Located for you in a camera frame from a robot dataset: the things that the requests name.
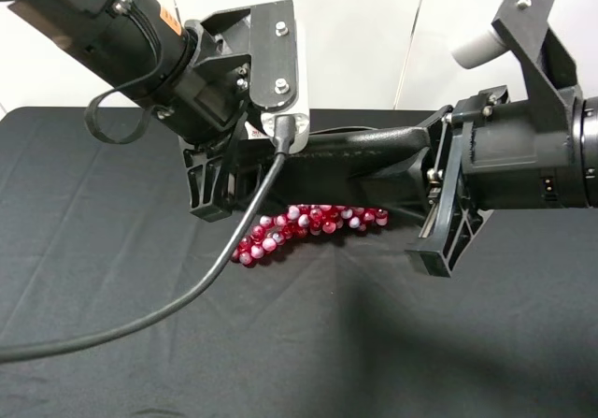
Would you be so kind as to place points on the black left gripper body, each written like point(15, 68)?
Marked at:
point(229, 78)

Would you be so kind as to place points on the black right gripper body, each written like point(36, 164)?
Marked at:
point(495, 154)

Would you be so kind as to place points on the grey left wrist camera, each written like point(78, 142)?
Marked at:
point(296, 96)

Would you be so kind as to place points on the black tablecloth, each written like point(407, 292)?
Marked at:
point(93, 236)

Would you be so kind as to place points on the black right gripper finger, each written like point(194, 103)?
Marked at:
point(379, 169)

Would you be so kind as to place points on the white bottle with black cap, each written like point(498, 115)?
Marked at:
point(255, 130)

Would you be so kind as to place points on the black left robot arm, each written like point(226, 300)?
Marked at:
point(140, 49)

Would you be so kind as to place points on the red artificial grape bunch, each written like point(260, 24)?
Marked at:
point(272, 233)

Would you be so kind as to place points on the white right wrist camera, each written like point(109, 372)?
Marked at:
point(478, 49)

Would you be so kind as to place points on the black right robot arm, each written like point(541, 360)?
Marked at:
point(546, 67)

